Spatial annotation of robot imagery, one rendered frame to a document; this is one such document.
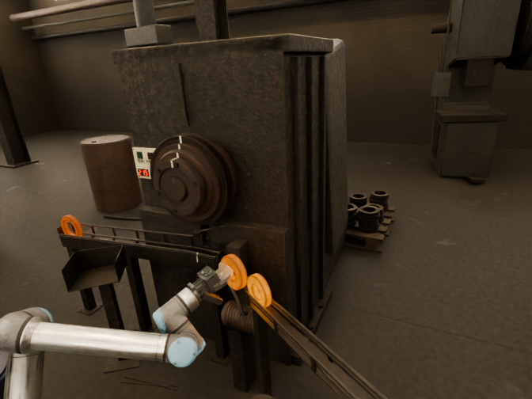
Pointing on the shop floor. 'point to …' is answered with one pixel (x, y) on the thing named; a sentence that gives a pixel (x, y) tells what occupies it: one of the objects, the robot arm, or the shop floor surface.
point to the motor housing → (240, 343)
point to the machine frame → (243, 161)
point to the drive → (336, 157)
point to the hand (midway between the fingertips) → (233, 267)
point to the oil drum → (112, 172)
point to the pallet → (369, 219)
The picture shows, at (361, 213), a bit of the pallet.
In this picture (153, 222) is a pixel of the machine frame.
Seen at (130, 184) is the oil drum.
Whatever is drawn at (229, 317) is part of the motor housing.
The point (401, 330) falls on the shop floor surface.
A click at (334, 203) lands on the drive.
